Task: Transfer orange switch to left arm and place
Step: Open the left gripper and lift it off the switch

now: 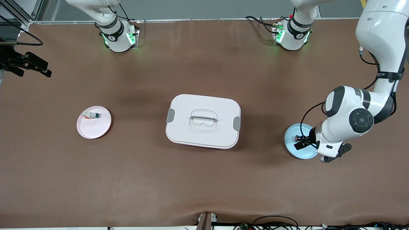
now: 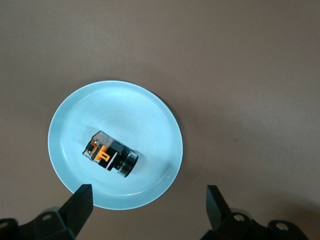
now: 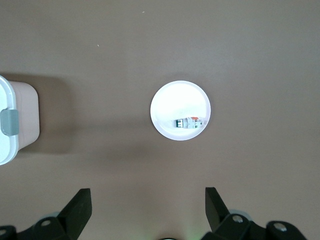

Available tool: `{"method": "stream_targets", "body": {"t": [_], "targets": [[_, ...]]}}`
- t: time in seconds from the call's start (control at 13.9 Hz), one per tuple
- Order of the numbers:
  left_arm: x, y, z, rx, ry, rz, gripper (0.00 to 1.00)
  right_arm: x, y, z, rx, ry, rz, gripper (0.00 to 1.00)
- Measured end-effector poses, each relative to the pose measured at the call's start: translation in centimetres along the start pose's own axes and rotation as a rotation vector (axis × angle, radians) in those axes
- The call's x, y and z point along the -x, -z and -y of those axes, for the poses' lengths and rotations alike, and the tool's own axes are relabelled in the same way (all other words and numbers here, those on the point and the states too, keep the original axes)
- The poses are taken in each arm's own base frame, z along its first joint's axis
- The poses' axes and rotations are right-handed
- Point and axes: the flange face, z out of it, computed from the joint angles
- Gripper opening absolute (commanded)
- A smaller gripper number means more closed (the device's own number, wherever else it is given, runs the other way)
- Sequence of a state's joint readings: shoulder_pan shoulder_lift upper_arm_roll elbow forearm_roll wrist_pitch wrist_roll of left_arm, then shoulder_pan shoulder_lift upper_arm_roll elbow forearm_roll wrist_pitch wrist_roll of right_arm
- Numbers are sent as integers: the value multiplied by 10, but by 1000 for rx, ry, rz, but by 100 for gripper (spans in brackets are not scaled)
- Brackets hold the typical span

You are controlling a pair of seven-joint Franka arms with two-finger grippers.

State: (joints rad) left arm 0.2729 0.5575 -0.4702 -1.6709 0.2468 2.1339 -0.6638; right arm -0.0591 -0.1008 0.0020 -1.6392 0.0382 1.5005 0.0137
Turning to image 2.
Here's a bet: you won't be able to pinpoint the light blue round plate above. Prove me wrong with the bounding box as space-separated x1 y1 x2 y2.
47 79 184 211

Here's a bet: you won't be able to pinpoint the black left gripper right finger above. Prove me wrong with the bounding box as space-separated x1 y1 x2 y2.
201 184 309 240

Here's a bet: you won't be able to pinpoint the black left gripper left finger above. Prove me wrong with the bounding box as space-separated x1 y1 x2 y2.
17 184 94 240

